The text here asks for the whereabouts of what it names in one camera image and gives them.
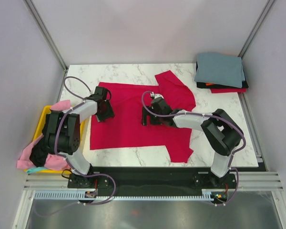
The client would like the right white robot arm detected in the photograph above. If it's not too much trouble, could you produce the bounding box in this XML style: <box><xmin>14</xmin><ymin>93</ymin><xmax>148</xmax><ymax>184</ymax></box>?
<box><xmin>141</xmin><ymin>91</ymin><xmax>246</xmax><ymax>188</ymax></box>

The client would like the crimson red t-shirt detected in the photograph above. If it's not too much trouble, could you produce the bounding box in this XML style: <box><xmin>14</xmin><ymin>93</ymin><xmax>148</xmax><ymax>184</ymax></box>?
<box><xmin>90</xmin><ymin>71</ymin><xmax>196</xmax><ymax>163</ymax></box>

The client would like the pink t-shirt in bin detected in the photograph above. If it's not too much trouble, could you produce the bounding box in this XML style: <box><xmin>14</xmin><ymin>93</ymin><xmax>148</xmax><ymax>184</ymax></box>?
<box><xmin>17</xmin><ymin>100</ymin><xmax>71</xmax><ymax>170</ymax></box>

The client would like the folded red t-shirt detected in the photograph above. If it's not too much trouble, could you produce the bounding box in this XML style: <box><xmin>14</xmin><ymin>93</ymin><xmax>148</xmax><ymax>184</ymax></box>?
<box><xmin>211</xmin><ymin>88</ymin><xmax>246</xmax><ymax>94</ymax></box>

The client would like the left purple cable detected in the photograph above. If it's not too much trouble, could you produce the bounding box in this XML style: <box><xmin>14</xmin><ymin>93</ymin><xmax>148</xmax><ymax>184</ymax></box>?
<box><xmin>54</xmin><ymin>76</ymin><xmax>117</xmax><ymax>206</ymax></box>

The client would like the black t-shirt in bin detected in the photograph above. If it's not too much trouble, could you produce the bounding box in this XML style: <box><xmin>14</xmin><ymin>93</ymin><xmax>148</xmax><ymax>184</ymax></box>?
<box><xmin>30</xmin><ymin>114</ymin><xmax>51</xmax><ymax>167</ymax></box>

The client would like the yellow plastic bin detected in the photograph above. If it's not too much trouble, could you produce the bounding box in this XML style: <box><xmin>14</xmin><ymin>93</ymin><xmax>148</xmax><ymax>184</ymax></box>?
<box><xmin>33</xmin><ymin>105</ymin><xmax>86</xmax><ymax>174</ymax></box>

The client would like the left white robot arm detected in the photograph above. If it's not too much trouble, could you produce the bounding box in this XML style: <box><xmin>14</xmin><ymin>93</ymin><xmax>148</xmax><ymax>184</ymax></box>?
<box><xmin>42</xmin><ymin>86</ymin><xmax>114</xmax><ymax>188</ymax></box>

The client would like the white slotted cable duct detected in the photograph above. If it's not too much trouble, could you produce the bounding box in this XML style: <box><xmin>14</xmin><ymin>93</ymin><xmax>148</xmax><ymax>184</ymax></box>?
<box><xmin>34</xmin><ymin>190</ymin><xmax>214</xmax><ymax>201</ymax></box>

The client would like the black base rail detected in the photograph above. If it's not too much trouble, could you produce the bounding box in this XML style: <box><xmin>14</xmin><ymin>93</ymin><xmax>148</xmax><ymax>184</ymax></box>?
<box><xmin>79</xmin><ymin>167</ymin><xmax>236</xmax><ymax>196</ymax></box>

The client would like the folded grey-blue t-shirt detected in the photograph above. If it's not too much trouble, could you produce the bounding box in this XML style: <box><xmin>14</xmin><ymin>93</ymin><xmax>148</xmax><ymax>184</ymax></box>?
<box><xmin>194</xmin><ymin>52</ymin><xmax>245</xmax><ymax>88</ymax></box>

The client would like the teal cloth in bin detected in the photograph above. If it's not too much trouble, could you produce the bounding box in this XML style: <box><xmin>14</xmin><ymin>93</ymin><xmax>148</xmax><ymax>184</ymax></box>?
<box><xmin>26</xmin><ymin>167</ymin><xmax>47</xmax><ymax>174</ymax></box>

